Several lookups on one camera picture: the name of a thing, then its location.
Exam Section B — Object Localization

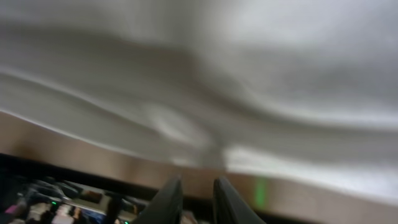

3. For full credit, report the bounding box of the white t-shirt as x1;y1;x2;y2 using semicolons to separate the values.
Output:
1;1;397;205

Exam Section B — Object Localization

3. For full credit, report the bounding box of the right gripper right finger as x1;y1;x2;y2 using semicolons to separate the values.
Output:
213;177;266;224

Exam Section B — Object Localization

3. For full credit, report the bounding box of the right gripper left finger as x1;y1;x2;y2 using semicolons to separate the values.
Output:
132;176;183;224

